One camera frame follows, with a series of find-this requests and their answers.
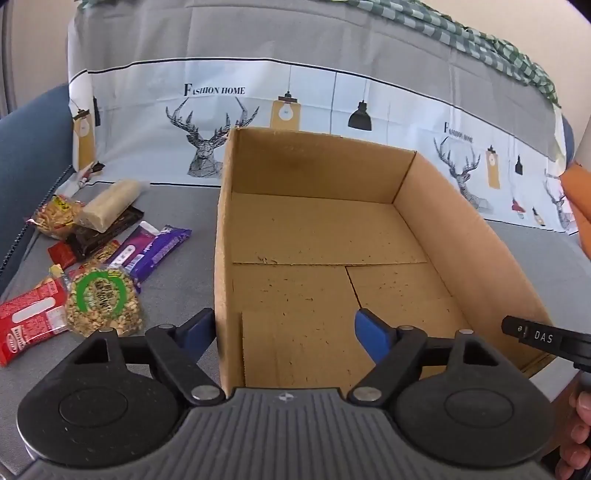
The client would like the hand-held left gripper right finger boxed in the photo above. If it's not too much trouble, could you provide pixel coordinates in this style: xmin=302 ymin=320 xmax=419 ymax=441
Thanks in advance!
xmin=347 ymin=308 xmax=504 ymax=408

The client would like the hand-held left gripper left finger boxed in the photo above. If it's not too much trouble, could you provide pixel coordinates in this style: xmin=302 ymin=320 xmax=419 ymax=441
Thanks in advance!
xmin=69 ymin=308 xmax=227 ymax=408

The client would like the brown cardboard box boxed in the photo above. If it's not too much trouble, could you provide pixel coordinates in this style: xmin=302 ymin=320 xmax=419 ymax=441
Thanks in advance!
xmin=213 ymin=127 xmax=555 ymax=401

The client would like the cream wafer bar packet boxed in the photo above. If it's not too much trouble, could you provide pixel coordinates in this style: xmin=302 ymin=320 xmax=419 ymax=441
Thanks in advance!
xmin=74 ymin=180 xmax=141 ymax=233

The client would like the clear biscuit bag yellow label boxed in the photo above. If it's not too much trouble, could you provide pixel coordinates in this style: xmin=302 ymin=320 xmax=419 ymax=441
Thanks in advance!
xmin=28 ymin=194 xmax=86 ymax=241

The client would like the person's right hand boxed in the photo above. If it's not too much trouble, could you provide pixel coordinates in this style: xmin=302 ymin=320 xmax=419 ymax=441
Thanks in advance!
xmin=556 ymin=392 xmax=591 ymax=480

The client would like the purple blue snack bar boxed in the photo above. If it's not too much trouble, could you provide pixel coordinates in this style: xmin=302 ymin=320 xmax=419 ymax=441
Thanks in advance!
xmin=124 ymin=225 xmax=192 ymax=294

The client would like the peanut bag green label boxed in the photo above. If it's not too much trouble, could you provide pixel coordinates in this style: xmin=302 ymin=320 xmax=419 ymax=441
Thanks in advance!
xmin=50 ymin=258 xmax=145 ymax=337

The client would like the pink purple snack bar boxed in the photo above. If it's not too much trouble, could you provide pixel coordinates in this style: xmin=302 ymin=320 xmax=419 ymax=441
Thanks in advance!
xmin=107 ymin=220 xmax=160 ymax=273

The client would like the gold patterned snack packet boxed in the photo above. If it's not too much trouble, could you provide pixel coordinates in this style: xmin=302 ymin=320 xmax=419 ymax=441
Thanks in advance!
xmin=83 ymin=240 xmax=122 ymax=267

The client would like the dark brown chocolate bar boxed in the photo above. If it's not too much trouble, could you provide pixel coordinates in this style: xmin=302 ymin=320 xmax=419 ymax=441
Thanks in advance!
xmin=65 ymin=206 xmax=145 ymax=262

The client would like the orange cloth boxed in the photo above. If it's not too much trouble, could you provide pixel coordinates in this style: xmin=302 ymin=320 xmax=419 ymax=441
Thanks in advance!
xmin=560 ymin=161 xmax=591 ymax=262

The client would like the small red snack packet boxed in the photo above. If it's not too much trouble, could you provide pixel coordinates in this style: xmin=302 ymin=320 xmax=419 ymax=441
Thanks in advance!
xmin=47 ymin=240 xmax=79 ymax=271

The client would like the large red snack packet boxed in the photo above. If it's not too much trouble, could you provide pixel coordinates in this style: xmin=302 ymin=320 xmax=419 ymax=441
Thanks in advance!
xmin=0 ymin=276 xmax=71 ymax=368

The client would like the blue sofa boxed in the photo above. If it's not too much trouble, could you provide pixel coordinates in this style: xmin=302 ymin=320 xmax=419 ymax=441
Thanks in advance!
xmin=0 ymin=83 xmax=75 ymax=296

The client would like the deer print sofa cover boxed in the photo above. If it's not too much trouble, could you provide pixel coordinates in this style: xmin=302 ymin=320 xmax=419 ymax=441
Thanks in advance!
xmin=0 ymin=0 xmax=580 ymax=480

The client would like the deer print cloth cover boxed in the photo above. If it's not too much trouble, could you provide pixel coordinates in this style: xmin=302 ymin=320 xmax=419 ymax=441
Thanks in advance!
xmin=76 ymin=0 xmax=562 ymax=110

